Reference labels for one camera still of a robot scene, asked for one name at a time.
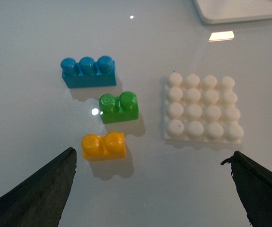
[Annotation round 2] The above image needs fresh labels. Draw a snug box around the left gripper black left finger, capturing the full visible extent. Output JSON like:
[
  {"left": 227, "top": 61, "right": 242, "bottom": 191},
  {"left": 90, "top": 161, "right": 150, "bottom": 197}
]
[{"left": 0, "top": 148, "right": 77, "bottom": 227}]

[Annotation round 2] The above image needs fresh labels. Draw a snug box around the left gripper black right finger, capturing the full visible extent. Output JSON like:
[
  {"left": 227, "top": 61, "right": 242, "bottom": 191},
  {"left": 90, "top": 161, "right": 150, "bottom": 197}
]
[{"left": 221, "top": 151, "right": 272, "bottom": 227}]

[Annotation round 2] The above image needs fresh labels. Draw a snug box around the yellow two-stud block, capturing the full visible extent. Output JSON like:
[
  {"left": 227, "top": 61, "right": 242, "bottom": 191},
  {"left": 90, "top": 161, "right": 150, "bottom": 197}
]
[{"left": 81, "top": 131, "right": 126, "bottom": 162}]

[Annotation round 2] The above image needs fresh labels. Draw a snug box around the green two-stud block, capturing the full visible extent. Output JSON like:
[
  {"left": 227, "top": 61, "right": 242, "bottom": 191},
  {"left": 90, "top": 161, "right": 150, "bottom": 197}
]
[{"left": 99, "top": 91, "right": 139, "bottom": 124}]

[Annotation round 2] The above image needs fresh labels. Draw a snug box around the blue three-stud block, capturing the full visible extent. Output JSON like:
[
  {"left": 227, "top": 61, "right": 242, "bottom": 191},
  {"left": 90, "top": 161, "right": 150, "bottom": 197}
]
[{"left": 61, "top": 56, "right": 117, "bottom": 89}]

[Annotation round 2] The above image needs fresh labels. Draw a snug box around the white desk lamp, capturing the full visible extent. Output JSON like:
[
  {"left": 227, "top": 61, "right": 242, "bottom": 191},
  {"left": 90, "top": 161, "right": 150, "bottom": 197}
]
[{"left": 193, "top": 0, "right": 272, "bottom": 25}]

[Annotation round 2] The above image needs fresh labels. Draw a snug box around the white studded base plate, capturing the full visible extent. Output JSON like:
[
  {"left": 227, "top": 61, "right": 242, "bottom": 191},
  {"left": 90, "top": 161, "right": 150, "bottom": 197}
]
[{"left": 163, "top": 72, "right": 244, "bottom": 144}]

